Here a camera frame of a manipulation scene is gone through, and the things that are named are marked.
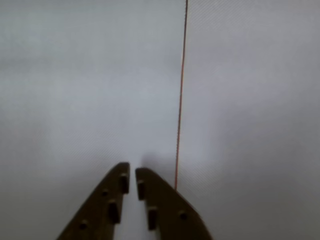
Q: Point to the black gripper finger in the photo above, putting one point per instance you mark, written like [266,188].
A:
[172,212]
[100,207]

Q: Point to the dark grey foam mat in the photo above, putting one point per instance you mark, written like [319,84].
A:
[75,87]
[250,100]

